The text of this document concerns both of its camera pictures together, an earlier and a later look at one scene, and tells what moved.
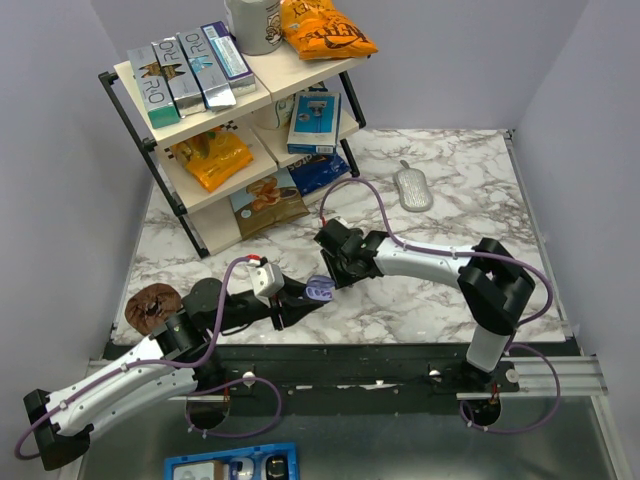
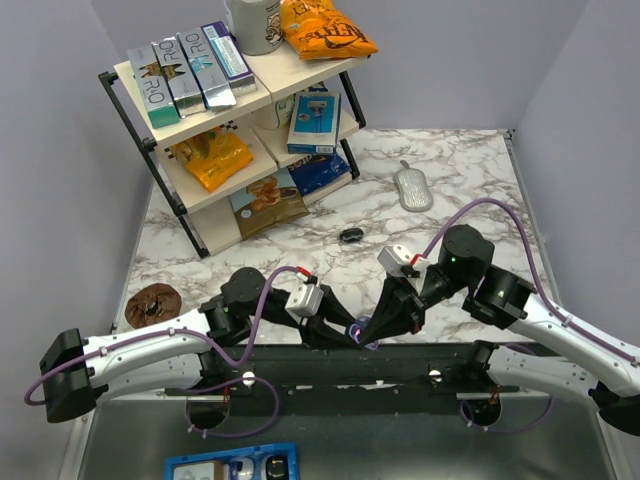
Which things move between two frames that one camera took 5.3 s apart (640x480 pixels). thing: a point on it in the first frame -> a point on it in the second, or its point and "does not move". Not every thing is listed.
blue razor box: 314,122 does not move
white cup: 275,115 does not move
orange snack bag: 210,156 does not move
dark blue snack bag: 315,169 does not move
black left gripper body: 274,312 -> 309,324
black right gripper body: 338,271 -> 412,309
